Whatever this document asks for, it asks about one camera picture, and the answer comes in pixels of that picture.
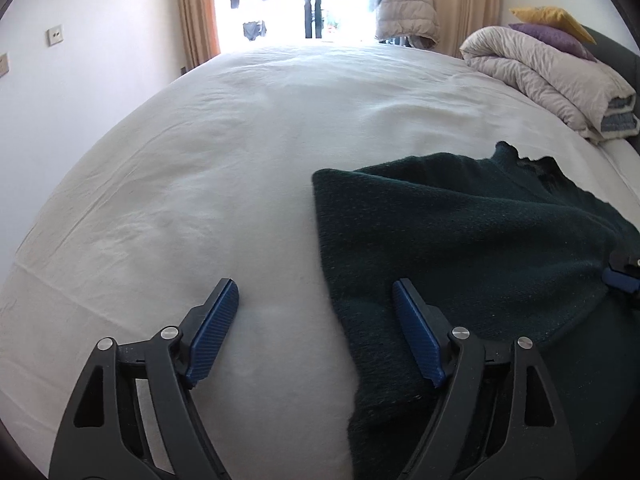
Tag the bed with white sheet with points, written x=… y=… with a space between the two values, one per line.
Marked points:
x=225 y=160

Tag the dark green knit sweater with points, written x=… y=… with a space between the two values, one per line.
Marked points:
x=450 y=235

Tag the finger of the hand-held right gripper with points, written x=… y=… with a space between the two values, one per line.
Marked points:
x=620 y=278

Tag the white wall switch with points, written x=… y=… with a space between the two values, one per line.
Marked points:
x=3 y=65

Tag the yellow pillow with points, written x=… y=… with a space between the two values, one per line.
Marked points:
x=550 y=16

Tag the dark grey bed frame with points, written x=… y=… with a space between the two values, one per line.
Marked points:
x=622 y=57

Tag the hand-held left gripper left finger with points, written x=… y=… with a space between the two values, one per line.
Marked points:
x=212 y=332

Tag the folded beige duvet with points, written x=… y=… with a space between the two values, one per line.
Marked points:
x=540 y=72

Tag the small hanging dark garment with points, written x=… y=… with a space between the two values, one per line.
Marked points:
x=254 y=30

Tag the beige puffer jacket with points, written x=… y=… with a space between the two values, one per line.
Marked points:
x=405 y=10

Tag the white wall socket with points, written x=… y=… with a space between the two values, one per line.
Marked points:
x=55 y=36

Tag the purple pillow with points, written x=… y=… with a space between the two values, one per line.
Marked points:
x=555 y=37

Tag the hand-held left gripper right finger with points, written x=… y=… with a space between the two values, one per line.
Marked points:
x=417 y=332

